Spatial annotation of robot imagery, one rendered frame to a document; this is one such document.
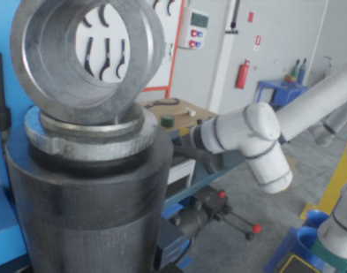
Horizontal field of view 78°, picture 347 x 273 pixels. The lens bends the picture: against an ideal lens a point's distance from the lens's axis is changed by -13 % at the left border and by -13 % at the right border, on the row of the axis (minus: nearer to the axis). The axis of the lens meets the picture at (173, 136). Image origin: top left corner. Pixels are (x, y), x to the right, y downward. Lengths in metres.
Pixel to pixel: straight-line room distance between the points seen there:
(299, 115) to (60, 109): 0.58
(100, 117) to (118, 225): 0.12
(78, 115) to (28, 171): 0.07
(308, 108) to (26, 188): 0.64
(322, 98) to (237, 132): 0.28
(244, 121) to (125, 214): 0.33
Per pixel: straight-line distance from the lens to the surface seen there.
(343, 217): 1.04
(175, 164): 0.83
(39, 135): 0.26
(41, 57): 0.30
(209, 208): 0.97
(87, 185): 0.24
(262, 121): 0.50
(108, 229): 0.28
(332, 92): 0.72
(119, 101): 0.23
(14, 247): 0.67
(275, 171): 0.58
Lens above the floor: 1.61
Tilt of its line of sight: 24 degrees down
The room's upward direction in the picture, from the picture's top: 10 degrees clockwise
